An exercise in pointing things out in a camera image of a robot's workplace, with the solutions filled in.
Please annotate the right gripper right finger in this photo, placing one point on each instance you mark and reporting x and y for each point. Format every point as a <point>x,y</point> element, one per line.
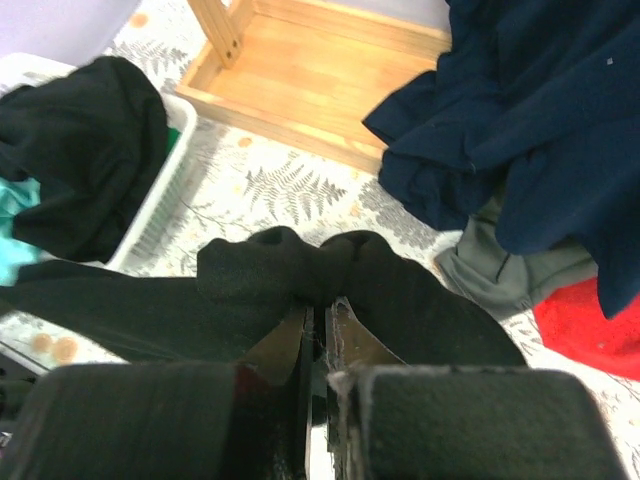
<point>349,346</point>

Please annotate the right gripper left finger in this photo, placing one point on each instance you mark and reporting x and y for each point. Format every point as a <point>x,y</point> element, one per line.
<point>284,359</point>

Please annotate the black t shirt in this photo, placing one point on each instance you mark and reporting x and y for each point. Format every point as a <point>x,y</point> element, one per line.
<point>86,149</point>

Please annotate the grey t shirt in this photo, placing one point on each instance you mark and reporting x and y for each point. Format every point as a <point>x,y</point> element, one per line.
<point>505,284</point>

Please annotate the red t shirt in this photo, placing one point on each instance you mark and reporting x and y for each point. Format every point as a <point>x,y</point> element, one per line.
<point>571,323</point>

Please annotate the navy t shirt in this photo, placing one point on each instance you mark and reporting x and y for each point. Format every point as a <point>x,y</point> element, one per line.
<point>539,100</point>

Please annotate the wooden clothes rack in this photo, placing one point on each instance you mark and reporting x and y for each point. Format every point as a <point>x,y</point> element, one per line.
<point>305,73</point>

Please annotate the white plastic basket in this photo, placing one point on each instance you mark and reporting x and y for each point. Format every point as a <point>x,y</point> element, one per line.
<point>152,219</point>

